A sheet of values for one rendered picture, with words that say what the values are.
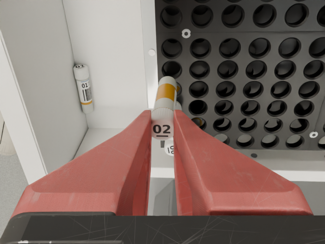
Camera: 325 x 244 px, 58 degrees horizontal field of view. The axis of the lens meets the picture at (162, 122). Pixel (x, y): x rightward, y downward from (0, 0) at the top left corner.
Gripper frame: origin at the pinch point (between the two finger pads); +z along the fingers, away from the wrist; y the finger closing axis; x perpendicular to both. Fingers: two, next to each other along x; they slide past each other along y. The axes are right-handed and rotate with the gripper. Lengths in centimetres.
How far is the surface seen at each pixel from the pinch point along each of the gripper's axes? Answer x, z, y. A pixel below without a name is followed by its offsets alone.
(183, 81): 1.6, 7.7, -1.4
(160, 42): -1.0, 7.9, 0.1
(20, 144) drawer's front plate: 5.2, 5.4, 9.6
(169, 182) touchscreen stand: 100, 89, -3
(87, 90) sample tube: 5.6, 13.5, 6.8
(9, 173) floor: 104, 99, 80
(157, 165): 9.9, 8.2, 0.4
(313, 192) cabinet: 31.6, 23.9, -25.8
